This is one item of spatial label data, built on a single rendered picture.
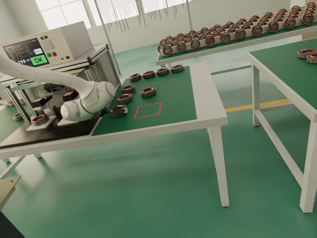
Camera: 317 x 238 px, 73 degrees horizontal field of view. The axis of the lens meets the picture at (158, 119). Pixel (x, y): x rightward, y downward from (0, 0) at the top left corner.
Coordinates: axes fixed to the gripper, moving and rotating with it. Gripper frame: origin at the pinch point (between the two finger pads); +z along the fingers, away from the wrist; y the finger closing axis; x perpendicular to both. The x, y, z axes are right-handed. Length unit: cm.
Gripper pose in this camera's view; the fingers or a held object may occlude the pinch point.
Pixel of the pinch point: (118, 110)
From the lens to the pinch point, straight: 141.2
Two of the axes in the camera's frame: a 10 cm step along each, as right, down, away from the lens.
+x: 0.0, -10.0, -0.5
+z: 4.5, -0.5, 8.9
